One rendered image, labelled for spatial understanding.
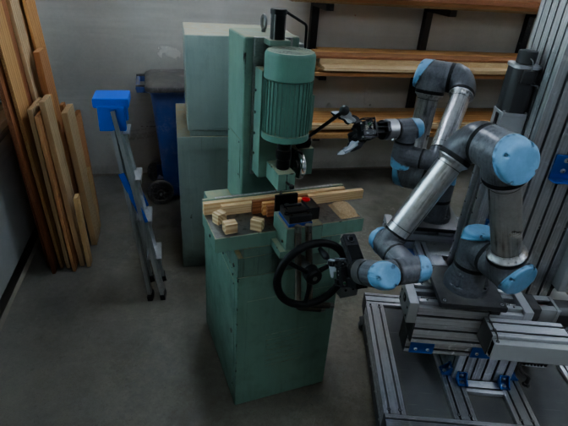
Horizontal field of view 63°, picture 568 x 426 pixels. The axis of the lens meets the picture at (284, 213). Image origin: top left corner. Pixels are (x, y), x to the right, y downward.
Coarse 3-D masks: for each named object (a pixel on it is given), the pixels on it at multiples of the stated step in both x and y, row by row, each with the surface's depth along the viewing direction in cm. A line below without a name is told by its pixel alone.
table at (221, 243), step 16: (320, 208) 188; (208, 224) 171; (240, 224) 173; (272, 224) 174; (336, 224) 180; (352, 224) 183; (224, 240) 164; (240, 240) 167; (256, 240) 169; (272, 240) 170
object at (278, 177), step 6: (270, 162) 183; (270, 168) 180; (276, 168) 178; (270, 174) 181; (276, 174) 175; (282, 174) 174; (288, 174) 175; (294, 174) 176; (270, 180) 182; (276, 180) 176; (282, 180) 175; (288, 180) 176; (294, 180) 177; (276, 186) 176; (282, 186) 176; (288, 186) 177
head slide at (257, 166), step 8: (256, 72) 172; (256, 80) 173; (256, 88) 174; (256, 96) 175; (256, 104) 176; (256, 112) 177; (256, 120) 179; (256, 128) 180; (256, 136) 181; (256, 144) 182; (264, 144) 180; (272, 144) 181; (256, 152) 183; (264, 152) 182; (272, 152) 183; (256, 160) 185; (264, 160) 183; (272, 160) 185; (256, 168) 186; (264, 168) 185; (264, 176) 187
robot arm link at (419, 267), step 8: (392, 248) 133; (400, 248) 132; (392, 256) 132; (400, 256) 130; (408, 256) 129; (416, 256) 130; (424, 256) 130; (400, 264) 126; (408, 264) 126; (416, 264) 127; (424, 264) 128; (408, 272) 125; (416, 272) 126; (424, 272) 127; (408, 280) 126; (416, 280) 127; (424, 280) 129
